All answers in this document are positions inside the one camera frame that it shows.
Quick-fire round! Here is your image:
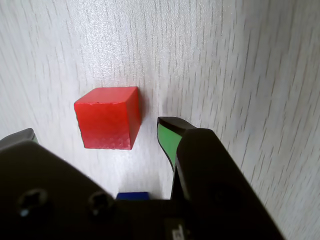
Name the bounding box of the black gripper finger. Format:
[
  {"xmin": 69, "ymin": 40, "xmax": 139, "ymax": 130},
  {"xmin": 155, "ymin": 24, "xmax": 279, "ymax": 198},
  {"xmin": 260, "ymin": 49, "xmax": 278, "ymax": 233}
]
[{"xmin": 0, "ymin": 127, "xmax": 131, "ymax": 240}]

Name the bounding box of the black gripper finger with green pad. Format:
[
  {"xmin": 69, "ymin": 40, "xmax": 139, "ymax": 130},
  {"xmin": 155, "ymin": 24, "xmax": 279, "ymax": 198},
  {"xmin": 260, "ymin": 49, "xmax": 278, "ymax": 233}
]
[{"xmin": 156, "ymin": 116, "xmax": 286, "ymax": 240}]

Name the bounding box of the red wooden cube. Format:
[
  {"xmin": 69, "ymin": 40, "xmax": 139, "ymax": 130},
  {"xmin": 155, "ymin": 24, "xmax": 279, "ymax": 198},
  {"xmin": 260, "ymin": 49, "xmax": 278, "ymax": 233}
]
[{"xmin": 73, "ymin": 86, "xmax": 140, "ymax": 151}]

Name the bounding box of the blue wooden cube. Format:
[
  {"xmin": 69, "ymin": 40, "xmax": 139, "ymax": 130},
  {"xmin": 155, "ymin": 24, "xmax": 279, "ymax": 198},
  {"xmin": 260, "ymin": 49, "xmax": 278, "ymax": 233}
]
[{"xmin": 116, "ymin": 191, "xmax": 152, "ymax": 201}]

